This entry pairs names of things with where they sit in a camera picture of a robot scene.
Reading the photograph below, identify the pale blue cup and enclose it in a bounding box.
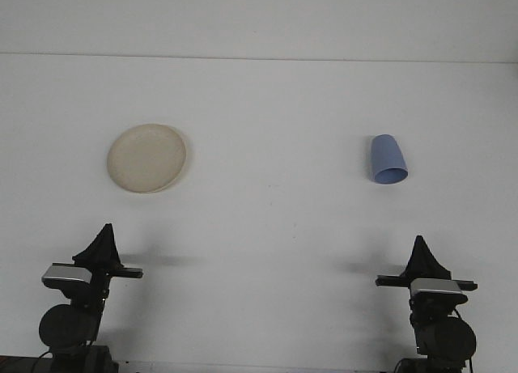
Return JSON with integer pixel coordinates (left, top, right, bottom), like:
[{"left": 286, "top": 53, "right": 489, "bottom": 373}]
[{"left": 370, "top": 134, "right": 409, "bottom": 186}]

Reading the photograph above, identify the pale round plate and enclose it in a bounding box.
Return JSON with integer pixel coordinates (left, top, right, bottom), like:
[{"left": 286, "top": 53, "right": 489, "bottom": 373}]
[{"left": 106, "top": 123, "right": 190, "bottom": 195}]

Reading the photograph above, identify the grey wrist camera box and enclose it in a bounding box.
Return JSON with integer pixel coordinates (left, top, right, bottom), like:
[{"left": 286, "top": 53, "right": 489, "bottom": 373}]
[
  {"left": 41, "top": 263, "right": 92, "bottom": 290},
  {"left": 410, "top": 278, "right": 465, "bottom": 299}
]

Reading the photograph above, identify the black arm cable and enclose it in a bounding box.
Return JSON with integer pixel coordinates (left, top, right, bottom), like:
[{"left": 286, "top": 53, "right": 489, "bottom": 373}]
[{"left": 34, "top": 350, "right": 53, "bottom": 373}]

